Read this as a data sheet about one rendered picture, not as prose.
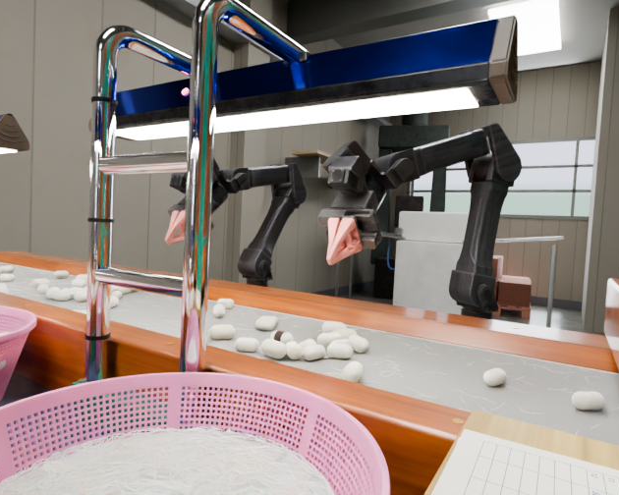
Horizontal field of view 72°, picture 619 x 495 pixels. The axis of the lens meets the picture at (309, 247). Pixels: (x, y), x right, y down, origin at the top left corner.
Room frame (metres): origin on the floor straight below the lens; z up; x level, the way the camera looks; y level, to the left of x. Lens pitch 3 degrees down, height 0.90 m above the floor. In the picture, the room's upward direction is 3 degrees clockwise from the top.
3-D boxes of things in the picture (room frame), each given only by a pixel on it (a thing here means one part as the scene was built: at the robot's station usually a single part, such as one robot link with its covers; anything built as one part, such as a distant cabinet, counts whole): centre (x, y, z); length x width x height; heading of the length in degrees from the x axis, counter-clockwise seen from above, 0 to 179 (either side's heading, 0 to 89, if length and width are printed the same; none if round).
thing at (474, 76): (0.57, 0.08, 1.08); 0.62 x 0.08 x 0.07; 59
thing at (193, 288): (0.50, 0.13, 0.90); 0.20 x 0.19 x 0.45; 59
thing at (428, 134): (5.96, -1.36, 1.53); 0.99 x 0.83 x 3.05; 58
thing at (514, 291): (5.38, -2.44, 0.33); 1.10 x 0.79 x 0.65; 148
